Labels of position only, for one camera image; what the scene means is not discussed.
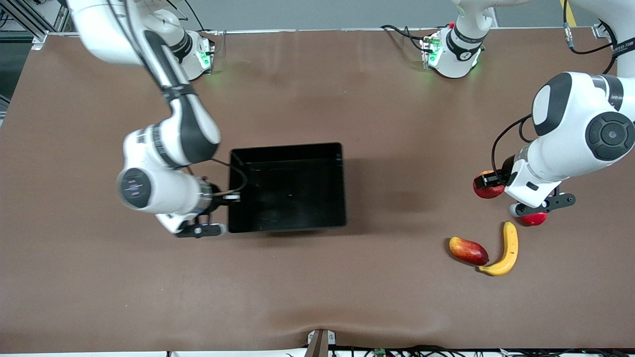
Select red yellow apple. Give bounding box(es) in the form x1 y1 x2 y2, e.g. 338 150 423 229
473 170 507 200

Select black plastic box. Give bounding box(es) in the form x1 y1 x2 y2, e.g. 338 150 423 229
227 142 347 234

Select yellow banana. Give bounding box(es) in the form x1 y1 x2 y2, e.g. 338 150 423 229
478 221 519 277

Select red yellow mango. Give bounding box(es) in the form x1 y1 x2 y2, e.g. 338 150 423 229
449 236 490 266

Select brown table mat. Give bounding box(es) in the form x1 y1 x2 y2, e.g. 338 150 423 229
0 27 635 351

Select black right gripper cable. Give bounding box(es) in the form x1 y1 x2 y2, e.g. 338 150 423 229
211 158 249 196

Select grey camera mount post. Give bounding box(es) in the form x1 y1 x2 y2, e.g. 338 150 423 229
305 329 336 357

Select black left base cables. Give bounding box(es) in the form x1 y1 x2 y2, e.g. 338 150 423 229
381 24 428 53

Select black cable bundle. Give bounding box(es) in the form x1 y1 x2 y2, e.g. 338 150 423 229
166 345 635 357

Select black right base cable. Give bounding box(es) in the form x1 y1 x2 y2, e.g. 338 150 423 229
171 0 219 50

